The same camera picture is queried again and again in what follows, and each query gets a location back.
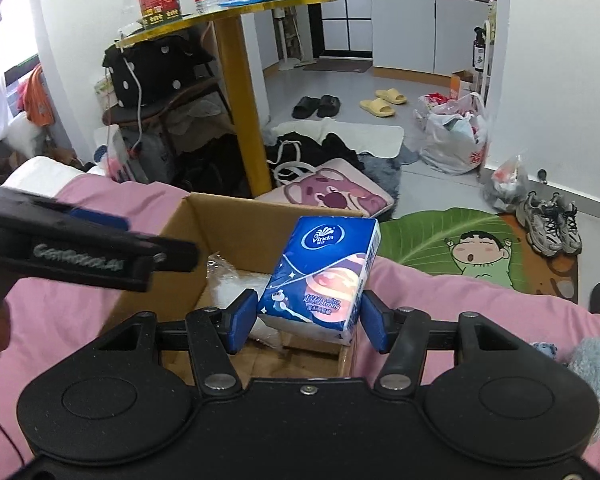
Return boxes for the white plastic shopping bag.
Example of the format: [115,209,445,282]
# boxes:
[412,92,490,176]

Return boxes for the green leaf cartoon rug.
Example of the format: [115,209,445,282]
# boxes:
[379,206,581,306]

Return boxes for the white kitchen cabinet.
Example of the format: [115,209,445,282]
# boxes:
[367,0,493,78]

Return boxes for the yellow round table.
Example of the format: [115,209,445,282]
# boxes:
[115,0,339,198]

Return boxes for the brown door mat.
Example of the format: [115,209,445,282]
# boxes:
[302,58,374,73]

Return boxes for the dark spray bottle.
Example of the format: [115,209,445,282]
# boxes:
[472,26,487,68]

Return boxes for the grey crumpled clothes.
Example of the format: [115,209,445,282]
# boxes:
[167,102,231,153]

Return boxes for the white printed package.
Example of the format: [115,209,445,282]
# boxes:
[94,125,131,181]

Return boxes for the small orange cardboard box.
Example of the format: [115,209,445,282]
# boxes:
[450,69,481,103]

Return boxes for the white fan stand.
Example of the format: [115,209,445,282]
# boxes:
[275,7,313,70]

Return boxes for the white pillow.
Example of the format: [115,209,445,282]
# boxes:
[2,156,88,196]

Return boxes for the black framed glass door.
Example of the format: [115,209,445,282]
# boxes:
[316,0,376,58]

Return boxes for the orange garment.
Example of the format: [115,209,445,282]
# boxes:
[22,65,56,128]

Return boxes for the white storage rack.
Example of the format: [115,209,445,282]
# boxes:
[472,0,498,106]

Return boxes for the clear plastic trash bag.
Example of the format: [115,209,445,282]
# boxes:
[482,152,531,211]

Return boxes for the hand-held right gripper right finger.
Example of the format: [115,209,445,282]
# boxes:
[362,290,516,392]

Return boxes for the brown chair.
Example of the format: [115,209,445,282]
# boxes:
[102,80,231,161]

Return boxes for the black clothes pile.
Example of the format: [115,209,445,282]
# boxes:
[177,132,253,198]

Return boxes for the grey sneaker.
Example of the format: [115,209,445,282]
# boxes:
[545,195,582,255]
[516,191,566,258]

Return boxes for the pink blanket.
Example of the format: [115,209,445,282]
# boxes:
[0,175,600,480]

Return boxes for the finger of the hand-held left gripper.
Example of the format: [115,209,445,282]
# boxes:
[129,232,199,274]
[0,180,132,233]

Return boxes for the white cable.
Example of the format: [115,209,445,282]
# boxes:
[117,42,146,156]

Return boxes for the white soft bundle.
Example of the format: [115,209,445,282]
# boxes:
[7,115,46,156]

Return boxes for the grey fluffy rug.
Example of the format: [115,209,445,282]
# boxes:
[357,137,418,211]

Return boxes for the white floor mat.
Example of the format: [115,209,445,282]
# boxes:
[275,117,405,158]

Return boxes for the grey backpack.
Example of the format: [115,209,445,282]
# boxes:
[117,127,178,183]

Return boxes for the blue tissue pack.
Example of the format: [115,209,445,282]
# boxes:
[256,216,382,346]

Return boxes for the black slipper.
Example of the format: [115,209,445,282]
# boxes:
[317,94,342,118]
[292,96,321,120]

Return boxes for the light blue fluffy cloth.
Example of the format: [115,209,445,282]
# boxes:
[565,337,600,443]

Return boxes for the black polka dot bag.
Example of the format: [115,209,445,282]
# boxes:
[102,35,216,108]

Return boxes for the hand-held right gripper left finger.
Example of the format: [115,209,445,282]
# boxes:
[97,287,258,396]

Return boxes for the pink bear cushion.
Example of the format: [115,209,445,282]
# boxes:
[255,157,396,221]

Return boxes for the black drawstring garment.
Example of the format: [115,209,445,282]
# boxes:
[265,131,366,171]

